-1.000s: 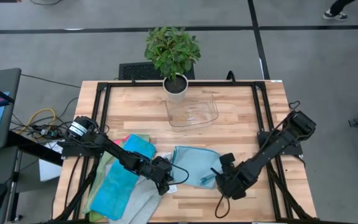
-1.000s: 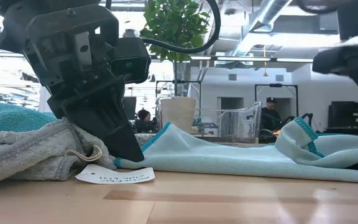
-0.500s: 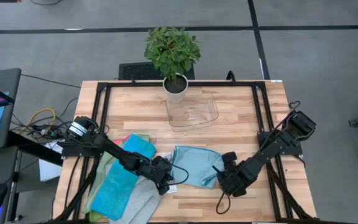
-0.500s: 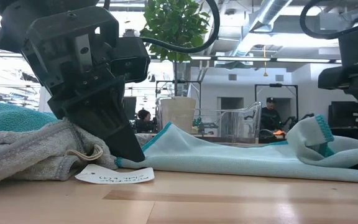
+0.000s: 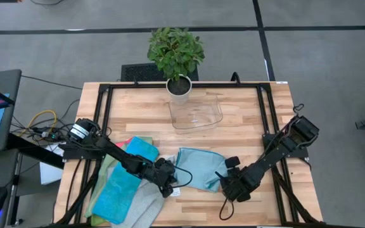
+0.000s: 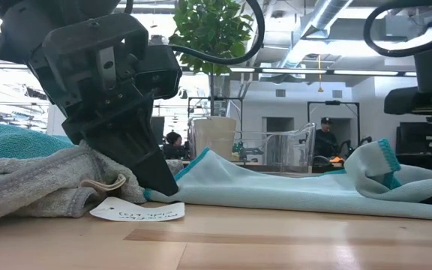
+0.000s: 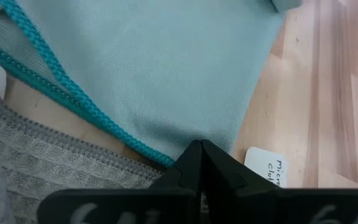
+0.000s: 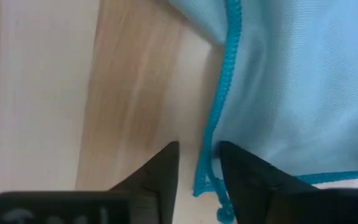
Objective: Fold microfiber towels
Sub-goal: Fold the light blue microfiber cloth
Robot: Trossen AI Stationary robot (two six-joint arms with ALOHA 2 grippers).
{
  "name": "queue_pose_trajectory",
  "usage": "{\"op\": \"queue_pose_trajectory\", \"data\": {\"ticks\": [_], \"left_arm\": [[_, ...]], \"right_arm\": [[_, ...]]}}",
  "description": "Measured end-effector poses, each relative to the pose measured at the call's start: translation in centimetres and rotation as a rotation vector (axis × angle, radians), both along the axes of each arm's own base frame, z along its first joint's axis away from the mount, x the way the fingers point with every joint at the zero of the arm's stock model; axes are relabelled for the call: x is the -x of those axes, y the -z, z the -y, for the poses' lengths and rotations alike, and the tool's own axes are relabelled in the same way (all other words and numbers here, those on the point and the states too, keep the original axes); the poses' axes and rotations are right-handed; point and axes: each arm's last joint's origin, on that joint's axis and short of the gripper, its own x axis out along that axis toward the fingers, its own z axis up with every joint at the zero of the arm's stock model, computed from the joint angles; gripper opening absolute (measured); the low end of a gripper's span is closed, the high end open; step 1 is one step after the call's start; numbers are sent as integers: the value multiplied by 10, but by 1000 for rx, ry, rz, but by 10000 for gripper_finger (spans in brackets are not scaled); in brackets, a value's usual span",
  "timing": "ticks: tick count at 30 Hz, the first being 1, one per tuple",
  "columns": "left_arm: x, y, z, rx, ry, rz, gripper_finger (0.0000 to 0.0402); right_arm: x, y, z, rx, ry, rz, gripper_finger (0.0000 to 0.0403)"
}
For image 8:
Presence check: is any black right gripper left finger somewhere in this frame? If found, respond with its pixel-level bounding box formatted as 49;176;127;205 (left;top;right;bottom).
109;141;180;224

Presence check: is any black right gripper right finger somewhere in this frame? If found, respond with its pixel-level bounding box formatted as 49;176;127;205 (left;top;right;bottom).
219;141;358;224

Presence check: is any light blue teal-edged towel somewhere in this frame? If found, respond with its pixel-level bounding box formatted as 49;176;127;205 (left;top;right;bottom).
166;0;358;224

